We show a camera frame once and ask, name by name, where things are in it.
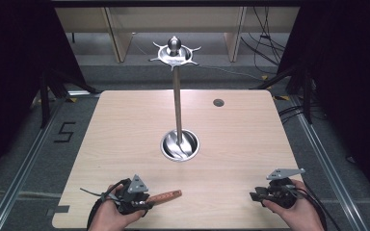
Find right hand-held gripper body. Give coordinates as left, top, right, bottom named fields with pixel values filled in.
left=263, top=167, right=306, bottom=210

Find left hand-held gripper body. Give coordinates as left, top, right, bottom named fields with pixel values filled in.
left=109, top=174, right=155, bottom=216

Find wooden handled utensil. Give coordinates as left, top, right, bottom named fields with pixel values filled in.
left=146, top=189, right=183, bottom=206

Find steel utensil stand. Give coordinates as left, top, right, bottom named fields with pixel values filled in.
left=149, top=36, right=202, bottom=163

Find person's left hand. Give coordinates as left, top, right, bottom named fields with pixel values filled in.
left=88, top=184, right=148, bottom=231

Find person's right hand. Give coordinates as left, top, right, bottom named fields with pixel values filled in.
left=262, top=178, right=325, bottom=231

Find black tape floor mark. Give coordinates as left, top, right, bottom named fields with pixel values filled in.
left=53, top=121, right=77, bottom=144

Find black metal stand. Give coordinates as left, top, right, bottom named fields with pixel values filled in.
left=39, top=67, right=101, bottom=129
left=251, top=64, right=314, bottom=125

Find black curtain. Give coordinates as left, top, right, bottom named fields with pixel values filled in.
left=0, top=0, right=87, bottom=189
left=277, top=0, right=370, bottom=211

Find light wooden desk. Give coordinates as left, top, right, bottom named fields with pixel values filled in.
left=54, top=6, right=301, bottom=64

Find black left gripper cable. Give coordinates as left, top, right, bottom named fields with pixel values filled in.
left=79, top=178, right=131, bottom=230

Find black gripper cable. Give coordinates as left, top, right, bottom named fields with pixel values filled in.
left=79, top=178, right=131, bottom=230
left=285, top=182, right=343, bottom=231

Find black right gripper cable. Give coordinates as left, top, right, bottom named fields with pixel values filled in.
left=285, top=182, right=343, bottom=231

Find aluminium floor rail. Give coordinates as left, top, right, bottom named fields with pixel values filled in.
left=288, top=94, right=370, bottom=231
left=0, top=94, right=66, bottom=231

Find black floor cables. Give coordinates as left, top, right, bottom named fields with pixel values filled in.
left=240, top=6, right=287, bottom=75
left=277, top=104, right=328, bottom=125

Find white floor cable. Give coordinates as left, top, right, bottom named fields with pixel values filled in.
left=195, top=64, right=264, bottom=82

